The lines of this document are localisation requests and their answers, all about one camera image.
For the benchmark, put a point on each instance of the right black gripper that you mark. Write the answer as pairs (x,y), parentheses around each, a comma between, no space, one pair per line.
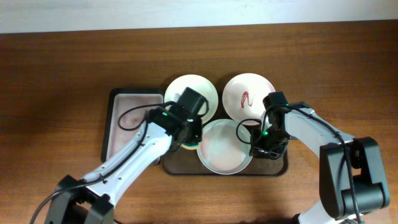
(256,147)

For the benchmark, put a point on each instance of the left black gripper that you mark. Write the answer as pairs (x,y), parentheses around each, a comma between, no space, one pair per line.
(197,135)

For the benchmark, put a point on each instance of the green yellow sponge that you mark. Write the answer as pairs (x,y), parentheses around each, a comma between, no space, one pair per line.
(191,146)

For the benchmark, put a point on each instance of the light blue plate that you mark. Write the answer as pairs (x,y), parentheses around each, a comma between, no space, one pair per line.
(224,148)

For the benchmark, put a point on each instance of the cream plate with red stain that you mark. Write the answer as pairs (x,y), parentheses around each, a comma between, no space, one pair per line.
(198,83)

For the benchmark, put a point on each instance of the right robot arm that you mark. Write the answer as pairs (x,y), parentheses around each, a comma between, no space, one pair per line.
(352,179)

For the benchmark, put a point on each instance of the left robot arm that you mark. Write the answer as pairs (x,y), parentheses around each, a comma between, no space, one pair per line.
(93,198)

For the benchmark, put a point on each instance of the large brown serving tray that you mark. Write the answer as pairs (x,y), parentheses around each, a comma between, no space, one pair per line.
(186,162)

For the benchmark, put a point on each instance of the small wet sponge tray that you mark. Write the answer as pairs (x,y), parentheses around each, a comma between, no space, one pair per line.
(126,109)

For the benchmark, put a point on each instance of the pink plate with red stain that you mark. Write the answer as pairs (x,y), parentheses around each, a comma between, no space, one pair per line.
(243,95)

